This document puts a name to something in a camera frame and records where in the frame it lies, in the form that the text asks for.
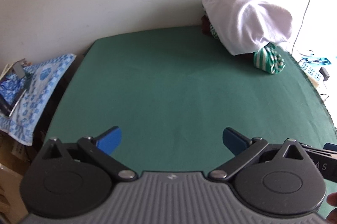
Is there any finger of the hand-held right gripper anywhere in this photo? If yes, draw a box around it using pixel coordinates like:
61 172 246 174
300 143 337 159

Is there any green striped shirt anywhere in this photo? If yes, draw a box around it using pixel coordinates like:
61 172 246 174
209 24 285 74

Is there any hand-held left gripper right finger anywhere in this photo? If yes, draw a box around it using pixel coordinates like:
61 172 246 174
208 127 307 183

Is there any white power strip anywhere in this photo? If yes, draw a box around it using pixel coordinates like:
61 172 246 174
300 61 324 82

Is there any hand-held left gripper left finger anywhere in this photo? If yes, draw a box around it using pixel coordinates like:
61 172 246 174
39 126 139 183

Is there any blue patterned cloth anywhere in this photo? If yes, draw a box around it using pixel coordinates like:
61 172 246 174
0 54 77 146

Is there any grey wall cable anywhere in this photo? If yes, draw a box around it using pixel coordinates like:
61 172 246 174
292 0 317 54

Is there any cardboard box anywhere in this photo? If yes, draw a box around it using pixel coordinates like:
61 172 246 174
0 132 33 170

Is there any green table cover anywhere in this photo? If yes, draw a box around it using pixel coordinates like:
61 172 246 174
45 25 337 214

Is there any dark red cloth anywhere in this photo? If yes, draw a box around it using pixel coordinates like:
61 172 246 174
201 15 211 36

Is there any person's right hand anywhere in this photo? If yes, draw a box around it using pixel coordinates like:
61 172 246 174
326 192 337 223

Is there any white shirt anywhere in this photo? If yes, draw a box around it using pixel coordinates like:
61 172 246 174
202 0 293 56

